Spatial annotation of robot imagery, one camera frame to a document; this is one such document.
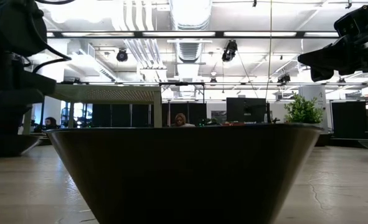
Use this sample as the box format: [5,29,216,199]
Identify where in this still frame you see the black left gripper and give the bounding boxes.
[0,52,57,136]

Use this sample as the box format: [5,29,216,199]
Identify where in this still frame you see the dark conical bowl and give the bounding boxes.
[45,123,325,224]

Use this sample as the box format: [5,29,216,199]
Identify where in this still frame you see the white pillar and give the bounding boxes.
[298,85,328,131]

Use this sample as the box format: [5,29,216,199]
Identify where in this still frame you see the person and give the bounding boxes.
[35,116,60,133]
[171,113,196,128]

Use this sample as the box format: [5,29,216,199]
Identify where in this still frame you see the black ceiling spotlight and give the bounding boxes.
[276,73,292,85]
[221,39,238,62]
[116,48,129,62]

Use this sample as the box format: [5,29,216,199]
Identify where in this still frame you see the green plant in white pot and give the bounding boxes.
[283,93,329,135]

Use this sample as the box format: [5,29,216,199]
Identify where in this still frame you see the black partition panels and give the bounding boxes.
[331,101,368,139]
[92,103,208,128]

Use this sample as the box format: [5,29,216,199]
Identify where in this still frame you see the black computer monitor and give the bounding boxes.
[226,97,267,124]

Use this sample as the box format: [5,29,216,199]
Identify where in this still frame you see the white perforated dish rack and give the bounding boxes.
[23,83,163,135]

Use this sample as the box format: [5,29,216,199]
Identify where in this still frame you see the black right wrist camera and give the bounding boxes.
[333,2,368,38]

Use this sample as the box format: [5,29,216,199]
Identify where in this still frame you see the thin hanging cable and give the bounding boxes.
[265,0,273,100]

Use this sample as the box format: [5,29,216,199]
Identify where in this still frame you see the black aluminium table frame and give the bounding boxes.
[40,136,368,149]

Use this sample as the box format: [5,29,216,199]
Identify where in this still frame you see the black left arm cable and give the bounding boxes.
[31,0,76,74]

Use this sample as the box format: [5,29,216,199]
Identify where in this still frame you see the silver ventilation duct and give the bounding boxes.
[169,0,213,31]

